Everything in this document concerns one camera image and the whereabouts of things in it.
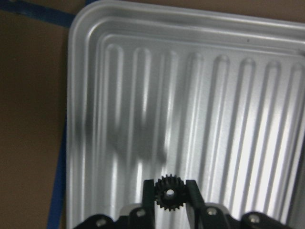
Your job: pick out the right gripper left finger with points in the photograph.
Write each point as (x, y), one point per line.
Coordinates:
(148, 203)

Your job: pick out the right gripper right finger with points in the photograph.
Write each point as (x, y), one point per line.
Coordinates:
(194, 205)

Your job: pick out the small black bearing gear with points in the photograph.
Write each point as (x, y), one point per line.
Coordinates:
(170, 192)

